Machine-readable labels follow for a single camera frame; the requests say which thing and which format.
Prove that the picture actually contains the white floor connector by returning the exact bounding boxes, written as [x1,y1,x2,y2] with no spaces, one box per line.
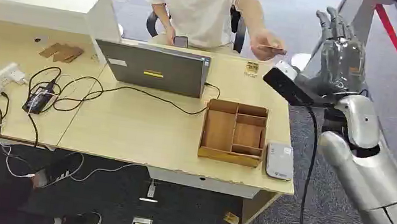
[138,179,161,204]

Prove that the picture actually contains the person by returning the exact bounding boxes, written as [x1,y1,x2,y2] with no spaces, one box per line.
[138,0,293,64]

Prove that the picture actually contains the small golden patterned block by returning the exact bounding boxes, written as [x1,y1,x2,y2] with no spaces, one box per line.
[243,60,260,78]

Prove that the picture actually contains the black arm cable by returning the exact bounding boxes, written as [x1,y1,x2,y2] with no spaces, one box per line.
[291,105,327,224]

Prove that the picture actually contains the black power adapter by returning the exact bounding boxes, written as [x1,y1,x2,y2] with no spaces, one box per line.
[21,75,58,117]

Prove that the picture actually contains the grey kiosk stand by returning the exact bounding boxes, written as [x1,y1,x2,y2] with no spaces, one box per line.
[332,0,397,50]

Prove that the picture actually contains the person's left hand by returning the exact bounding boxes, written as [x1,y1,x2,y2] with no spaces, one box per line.
[246,27,289,64]

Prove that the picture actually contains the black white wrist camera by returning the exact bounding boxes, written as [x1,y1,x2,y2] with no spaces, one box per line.
[259,57,320,109]

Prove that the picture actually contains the black foot white stripes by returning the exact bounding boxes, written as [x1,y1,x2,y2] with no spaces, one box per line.
[30,154,78,193]

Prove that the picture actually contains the black foot white sole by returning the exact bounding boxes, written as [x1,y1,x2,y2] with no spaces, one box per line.
[61,208,104,224]

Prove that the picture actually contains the white plug adapter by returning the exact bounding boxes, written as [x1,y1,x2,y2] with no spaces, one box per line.
[7,68,30,86]

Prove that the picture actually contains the white floor cable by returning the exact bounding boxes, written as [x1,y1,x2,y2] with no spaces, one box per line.
[0,143,149,195]

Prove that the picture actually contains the white grey card reader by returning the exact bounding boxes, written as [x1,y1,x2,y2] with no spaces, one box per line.
[262,141,298,183]

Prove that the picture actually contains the black laptop power cable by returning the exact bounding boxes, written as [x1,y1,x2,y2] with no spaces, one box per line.
[25,61,222,131]

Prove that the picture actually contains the white desk front panel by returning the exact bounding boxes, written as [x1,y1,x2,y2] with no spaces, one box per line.
[144,166,263,201]

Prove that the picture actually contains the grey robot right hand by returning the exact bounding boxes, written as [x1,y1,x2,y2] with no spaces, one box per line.
[293,3,375,103]

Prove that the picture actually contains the person's right hand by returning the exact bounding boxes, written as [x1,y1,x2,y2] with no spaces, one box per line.
[163,25,178,47]

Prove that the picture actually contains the person's hand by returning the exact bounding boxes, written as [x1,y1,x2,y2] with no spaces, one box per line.
[246,27,289,64]
[163,25,178,47]

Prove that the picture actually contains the wooden desk side panel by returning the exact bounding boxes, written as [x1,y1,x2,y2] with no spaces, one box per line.
[239,187,283,224]

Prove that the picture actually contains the white round base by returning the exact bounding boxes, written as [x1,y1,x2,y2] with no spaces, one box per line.
[289,51,313,73]

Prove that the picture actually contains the grey laptop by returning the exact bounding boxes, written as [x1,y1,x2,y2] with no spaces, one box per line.
[90,37,213,100]

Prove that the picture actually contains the brown wooden pieces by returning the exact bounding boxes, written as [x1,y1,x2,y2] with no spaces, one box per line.
[37,40,86,66]

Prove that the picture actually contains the wooden compartment box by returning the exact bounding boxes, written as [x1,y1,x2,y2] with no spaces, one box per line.
[197,97,271,170]

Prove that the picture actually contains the white cabinet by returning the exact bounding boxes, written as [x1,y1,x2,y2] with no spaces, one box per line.
[0,0,127,67]

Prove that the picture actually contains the dark smartphone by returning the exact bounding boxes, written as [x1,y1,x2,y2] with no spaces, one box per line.
[172,35,190,49]

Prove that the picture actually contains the small wooden floor block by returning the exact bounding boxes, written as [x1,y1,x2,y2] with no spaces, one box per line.
[222,210,242,224]

